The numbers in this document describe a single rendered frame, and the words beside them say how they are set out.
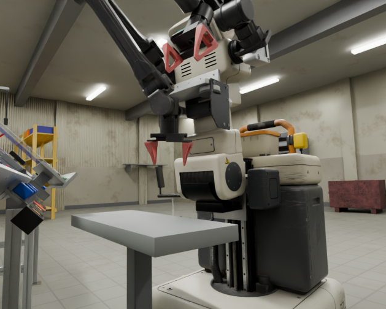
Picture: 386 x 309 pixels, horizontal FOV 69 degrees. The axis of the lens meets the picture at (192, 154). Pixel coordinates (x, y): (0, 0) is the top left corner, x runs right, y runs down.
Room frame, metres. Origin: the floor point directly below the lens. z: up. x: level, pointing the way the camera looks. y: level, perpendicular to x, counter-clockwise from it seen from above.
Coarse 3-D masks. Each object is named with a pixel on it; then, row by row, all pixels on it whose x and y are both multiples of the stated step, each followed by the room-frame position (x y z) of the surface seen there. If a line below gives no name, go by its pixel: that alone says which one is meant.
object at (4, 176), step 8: (0, 168) 0.32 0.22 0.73; (8, 168) 0.40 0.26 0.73; (0, 176) 0.37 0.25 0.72; (8, 176) 0.42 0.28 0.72; (16, 176) 0.49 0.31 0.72; (24, 176) 0.60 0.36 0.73; (0, 184) 0.43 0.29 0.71; (8, 184) 0.50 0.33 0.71; (16, 184) 0.61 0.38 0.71; (0, 192) 0.51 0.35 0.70
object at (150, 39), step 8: (112, 0) 0.90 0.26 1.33; (112, 8) 0.90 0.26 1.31; (120, 16) 0.93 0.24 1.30; (128, 24) 0.97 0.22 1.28; (136, 32) 1.00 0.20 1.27; (136, 40) 1.02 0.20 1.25; (144, 40) 1.04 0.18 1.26; (152, 40) 1.05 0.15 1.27; (144, 48) 1.06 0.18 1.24; (160, 48) 1.10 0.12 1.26
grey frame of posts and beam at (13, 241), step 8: (8, 216) 0.82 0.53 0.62; (8, 224) 0.82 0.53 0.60; (8, 232) 0.82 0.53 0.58; (16, 232) 0.83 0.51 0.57; (8, 240) 0.82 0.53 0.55; (16, 240) 0.83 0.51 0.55; (8, 248) 0.82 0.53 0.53; (16, 248) 0.83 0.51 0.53; (8, 256) 0.82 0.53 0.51; (16, 256) 0.83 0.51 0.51; (8, 264) 0.82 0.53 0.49; (16, 264) 0.83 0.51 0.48; (8, 272) 0.82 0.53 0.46; (16, 272) 0.83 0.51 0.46; (8, 280) 0.82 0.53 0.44; (16, 280) 0.83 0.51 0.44; (8, 288) 0.82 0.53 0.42; (16, 288) 0.83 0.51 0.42; (8, 296) 0.82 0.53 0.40; (16, 296) 0.83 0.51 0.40; (8, 304) 0.82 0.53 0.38; (16, 304) 0.83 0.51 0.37
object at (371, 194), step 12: (348, 180) 6.76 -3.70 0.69; (360, 180) 5.93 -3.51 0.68; (372, 180) 5.78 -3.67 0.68; (384, 180) 6.21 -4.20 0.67; (336, 192) 6.25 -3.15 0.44; (348, 192) 6.09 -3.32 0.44; (360, 192) 5.94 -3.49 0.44; (372, 192) 5.79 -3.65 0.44; (384, 192) 6.11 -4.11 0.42; (336, 204) 6.27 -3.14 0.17; (348, 204) 6.11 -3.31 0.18; (360, 204) 5.95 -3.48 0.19; (372, 204) 5.80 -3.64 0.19; (384, 204) 6.00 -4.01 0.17
